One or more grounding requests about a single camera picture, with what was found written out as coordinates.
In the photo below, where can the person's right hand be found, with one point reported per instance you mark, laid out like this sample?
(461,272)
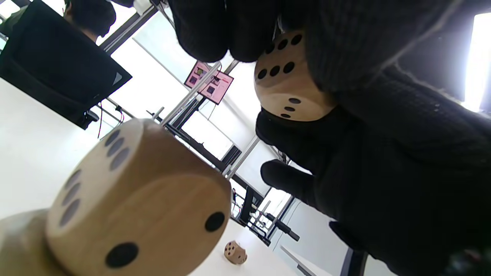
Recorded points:
(215,27)

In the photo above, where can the person's left hand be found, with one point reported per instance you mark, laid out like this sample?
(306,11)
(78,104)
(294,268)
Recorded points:
(383,153)

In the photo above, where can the medium wooden die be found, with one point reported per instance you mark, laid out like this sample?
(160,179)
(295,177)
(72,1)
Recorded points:
(284,88)

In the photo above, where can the large wooden die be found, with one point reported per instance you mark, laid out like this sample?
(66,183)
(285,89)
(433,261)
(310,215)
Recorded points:
(153,191)

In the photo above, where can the small wooden die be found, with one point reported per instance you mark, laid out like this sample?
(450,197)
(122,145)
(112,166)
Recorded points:
(235,253)

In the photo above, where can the largest wooden die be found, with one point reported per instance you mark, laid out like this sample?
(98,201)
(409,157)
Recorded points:
(23,245)

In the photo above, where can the pink display screen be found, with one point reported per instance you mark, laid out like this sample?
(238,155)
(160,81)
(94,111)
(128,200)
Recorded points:
(211,82)

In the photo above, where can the black office chair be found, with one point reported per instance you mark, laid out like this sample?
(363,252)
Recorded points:
(57,65)

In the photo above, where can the aluminium frame stand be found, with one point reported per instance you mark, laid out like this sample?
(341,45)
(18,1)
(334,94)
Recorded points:
(190,93)

